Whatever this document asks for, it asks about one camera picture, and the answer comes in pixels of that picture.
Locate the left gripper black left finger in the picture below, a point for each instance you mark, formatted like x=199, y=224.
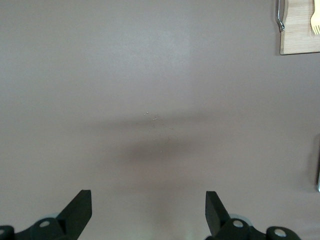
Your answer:
x=75, y=215

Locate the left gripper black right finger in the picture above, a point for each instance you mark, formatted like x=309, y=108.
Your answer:
x=217, y=217

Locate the silver kitchen scale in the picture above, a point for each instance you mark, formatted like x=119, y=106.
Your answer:
x=318, y=180

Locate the wooden cutting board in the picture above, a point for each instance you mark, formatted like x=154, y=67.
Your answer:
x=297, y=42

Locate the yellow plastic fork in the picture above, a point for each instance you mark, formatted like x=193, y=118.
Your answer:
x=315, y=22

